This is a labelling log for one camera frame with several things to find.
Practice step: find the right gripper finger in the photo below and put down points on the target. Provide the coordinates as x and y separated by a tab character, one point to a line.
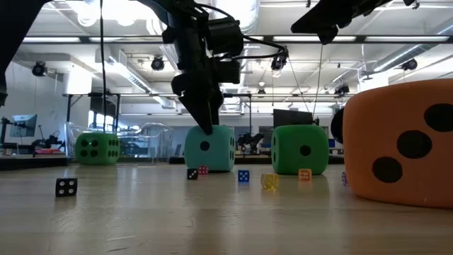
311	25

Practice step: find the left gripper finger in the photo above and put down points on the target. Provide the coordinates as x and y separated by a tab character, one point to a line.
198	106
217	106

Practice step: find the large teal foam die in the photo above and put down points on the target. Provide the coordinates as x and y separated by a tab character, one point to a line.
210	148

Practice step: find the small red die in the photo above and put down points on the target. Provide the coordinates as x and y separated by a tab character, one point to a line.
203	169

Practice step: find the small black die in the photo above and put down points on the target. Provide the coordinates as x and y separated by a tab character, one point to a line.
192	173
66	186

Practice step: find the small blue die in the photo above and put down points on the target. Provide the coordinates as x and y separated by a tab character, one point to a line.
243	175

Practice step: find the small yellow die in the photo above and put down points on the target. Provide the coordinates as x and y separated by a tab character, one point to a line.
270	180

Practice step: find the large green foam die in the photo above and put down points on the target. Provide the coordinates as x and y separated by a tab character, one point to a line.
300	149
97	148

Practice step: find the large orange foam die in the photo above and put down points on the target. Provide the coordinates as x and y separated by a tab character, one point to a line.
400	141

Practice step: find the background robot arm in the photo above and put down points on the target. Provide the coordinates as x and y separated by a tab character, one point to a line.
46	143
249	141

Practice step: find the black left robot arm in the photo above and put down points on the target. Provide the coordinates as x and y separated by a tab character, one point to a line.
17	35

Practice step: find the black ceiling spotlight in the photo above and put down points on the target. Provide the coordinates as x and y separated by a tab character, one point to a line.
157	63
341	89
277	64
410	64
39	69

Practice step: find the clear plastic bin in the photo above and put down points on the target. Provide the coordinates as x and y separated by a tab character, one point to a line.
152	141

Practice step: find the black monitor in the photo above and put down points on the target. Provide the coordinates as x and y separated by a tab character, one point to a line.
292	118

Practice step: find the small orange die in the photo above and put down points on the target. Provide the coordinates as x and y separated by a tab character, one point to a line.
304	174

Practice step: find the blue box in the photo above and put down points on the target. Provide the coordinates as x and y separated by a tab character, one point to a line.
331	142

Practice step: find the small purple die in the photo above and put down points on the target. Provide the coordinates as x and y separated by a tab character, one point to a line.
344	178

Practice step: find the grey-screen monitor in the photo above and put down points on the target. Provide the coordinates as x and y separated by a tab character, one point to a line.
24	125

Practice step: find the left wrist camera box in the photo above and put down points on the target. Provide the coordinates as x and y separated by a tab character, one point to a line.
226	71

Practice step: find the large silver ventilation duct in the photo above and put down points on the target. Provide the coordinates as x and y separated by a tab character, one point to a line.
251	10

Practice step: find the slim silver ventilation duct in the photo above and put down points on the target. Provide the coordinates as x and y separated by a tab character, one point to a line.
400	56

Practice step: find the white cylindrical camera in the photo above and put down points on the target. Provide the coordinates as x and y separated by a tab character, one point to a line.
337	125

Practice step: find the overhead frame beam with lights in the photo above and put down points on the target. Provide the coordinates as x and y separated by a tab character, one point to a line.
85	39

